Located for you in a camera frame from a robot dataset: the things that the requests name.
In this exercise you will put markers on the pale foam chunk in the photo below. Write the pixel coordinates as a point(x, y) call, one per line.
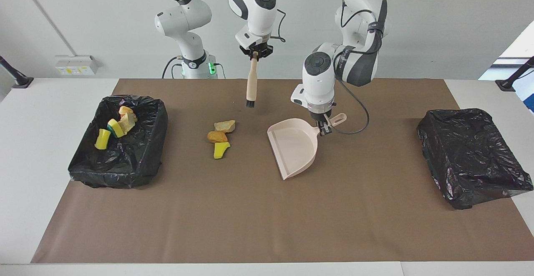
point(225, 125)

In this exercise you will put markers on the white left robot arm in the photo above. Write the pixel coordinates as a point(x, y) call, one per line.
point(358, 25)

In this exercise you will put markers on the curved yellow sponge wedge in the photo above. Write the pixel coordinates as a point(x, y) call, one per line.
point(220, 150)

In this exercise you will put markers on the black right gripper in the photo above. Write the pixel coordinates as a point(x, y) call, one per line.
point(265, 49)

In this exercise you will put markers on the black bag lined trash bin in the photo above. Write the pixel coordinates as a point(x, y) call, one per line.
point(133, 159)

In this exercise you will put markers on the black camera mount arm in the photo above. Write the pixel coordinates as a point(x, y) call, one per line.
point(507, 84)
point(21, 82)

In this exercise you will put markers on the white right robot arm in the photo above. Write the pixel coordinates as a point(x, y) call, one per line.
point(183, 17)

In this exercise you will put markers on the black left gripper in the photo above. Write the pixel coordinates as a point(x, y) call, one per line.
point(322, 114)

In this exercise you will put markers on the angular beige foam chunk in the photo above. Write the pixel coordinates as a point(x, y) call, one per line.
point(129, 122)

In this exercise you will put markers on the small yellow sponge piece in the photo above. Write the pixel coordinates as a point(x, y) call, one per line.
point(114, 127)

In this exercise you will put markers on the rounded beige foam chunk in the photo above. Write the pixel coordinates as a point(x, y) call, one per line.
point(125, 110)

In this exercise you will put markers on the notched yellow sponge piece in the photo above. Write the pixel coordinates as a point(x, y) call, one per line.
point(102, 139)

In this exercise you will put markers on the brown table mat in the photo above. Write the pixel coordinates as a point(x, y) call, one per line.
point(267, 234)

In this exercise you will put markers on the empty black bag lined bin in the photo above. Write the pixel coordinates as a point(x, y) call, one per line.
point(471, 155)

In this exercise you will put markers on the white wall socket box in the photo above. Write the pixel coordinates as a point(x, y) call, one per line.
point(77, 64)

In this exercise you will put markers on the brown peanut shaped piece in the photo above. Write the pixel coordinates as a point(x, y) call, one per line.
point(217, 137)

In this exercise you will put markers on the pink plastic dustpan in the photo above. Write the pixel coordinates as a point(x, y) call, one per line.
point(294, 150)

